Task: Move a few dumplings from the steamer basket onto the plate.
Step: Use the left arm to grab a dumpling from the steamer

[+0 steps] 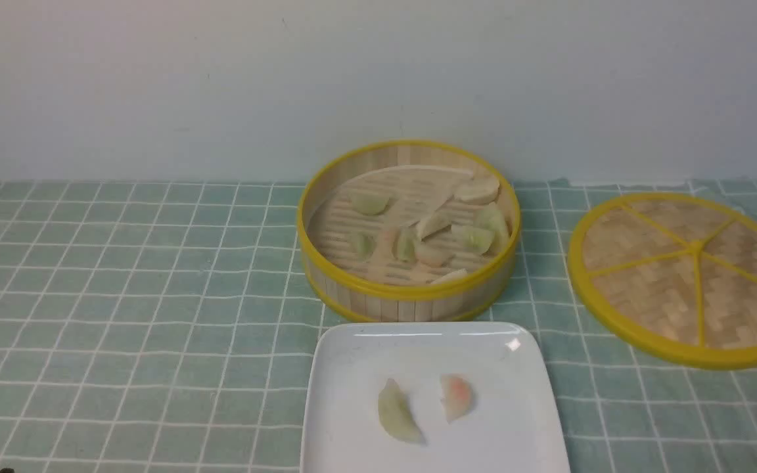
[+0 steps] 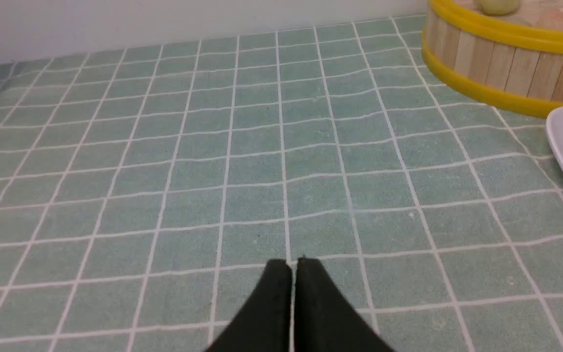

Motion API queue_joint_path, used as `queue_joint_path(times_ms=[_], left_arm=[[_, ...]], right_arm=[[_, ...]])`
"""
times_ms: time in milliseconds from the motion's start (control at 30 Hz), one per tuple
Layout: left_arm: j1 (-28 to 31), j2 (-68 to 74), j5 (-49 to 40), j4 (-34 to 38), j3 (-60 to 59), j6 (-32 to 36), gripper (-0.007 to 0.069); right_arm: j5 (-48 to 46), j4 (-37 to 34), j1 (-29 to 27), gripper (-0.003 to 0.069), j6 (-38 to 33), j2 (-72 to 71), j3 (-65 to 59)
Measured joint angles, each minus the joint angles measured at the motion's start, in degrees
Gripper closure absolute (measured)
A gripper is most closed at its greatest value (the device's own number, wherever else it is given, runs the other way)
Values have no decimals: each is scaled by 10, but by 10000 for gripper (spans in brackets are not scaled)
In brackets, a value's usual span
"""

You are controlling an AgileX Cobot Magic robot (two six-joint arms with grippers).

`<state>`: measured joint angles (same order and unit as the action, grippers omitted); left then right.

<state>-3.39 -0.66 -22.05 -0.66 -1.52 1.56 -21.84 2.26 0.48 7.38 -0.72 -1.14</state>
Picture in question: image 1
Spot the small green dumpling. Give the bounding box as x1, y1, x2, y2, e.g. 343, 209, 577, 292
349, 231, 377, 261

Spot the white dumpling centre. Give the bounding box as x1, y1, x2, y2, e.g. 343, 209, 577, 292
414, 212, 453, 240

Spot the green checked tablecloth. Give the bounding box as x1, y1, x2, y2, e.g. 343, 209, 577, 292
0, 180, 757, 472

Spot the green dumpling right large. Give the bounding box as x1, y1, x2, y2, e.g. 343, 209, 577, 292
450, 224, 495, 255

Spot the green dumpling right edge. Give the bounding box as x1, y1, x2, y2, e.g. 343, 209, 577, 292
474, 202, 511, 256

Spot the woven bamboo steamer lid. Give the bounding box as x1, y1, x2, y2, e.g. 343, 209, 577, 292
567, 192, 757, 369

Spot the pink dumpling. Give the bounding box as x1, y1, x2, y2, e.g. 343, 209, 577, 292
440, 374, 474, 423
414, 240, 453, 267

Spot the white dumpling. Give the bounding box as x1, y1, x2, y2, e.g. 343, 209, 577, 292
453, 176, 501, 206
414, 212, 453, 240

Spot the green dumpling centre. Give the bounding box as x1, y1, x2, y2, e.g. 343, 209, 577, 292
392, 227, 417, 264

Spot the green dumpling back left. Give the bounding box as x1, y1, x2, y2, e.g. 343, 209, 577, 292
350, 192, 392, 216

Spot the white square plate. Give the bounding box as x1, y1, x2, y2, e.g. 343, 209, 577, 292
300, 321, 570, 472

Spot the white dumpling back right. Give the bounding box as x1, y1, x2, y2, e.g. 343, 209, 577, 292
453, 176, 501, 206

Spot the green dumpling on plate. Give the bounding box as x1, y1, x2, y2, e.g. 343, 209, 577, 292
377, 379, 424, 444

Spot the pink dumpling on plate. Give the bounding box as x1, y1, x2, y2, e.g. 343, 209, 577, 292
440, 374, 474, 423

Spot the bamboo steamer basket yellow rim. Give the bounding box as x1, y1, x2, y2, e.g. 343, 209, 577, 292
297, 140, 522, 321

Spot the white dumpling front rim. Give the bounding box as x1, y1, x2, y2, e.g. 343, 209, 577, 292
429, 269, 469, 285

